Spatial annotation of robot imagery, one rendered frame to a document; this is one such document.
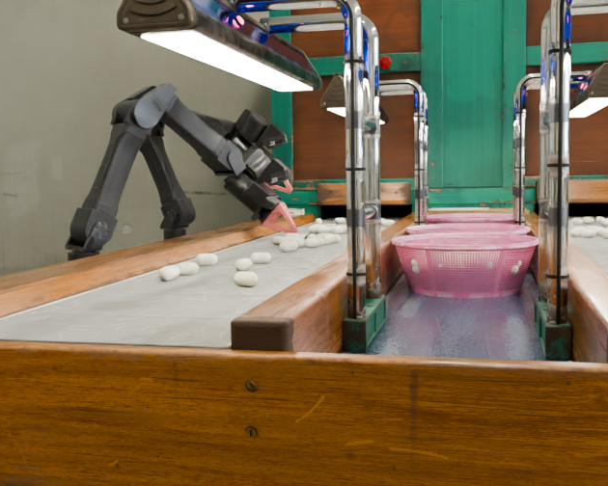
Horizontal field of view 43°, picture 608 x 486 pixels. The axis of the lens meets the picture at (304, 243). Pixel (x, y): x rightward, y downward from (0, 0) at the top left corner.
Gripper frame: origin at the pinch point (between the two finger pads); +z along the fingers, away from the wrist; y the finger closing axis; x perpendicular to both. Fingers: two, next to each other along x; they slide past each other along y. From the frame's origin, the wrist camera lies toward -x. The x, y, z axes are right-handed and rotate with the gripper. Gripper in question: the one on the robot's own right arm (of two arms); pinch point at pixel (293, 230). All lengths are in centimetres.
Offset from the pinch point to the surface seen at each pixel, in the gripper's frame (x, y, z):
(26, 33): 41, 137, -170
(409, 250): -20, -39, 24
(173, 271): 1, -70, 0
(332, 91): -31.4, -6.5, -11.7
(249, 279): -8, -75, 10
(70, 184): 81, 138, -113
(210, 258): 1, -52, -1
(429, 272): -19, -41, 29
